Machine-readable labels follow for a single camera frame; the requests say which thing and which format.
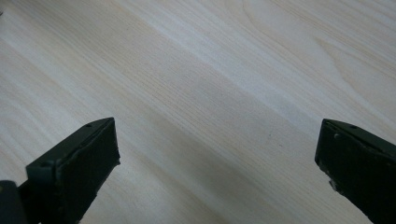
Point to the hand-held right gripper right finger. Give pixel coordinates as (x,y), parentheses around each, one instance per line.
(361,168)

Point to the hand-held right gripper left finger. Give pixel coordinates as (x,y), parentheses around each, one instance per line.
(77,168)

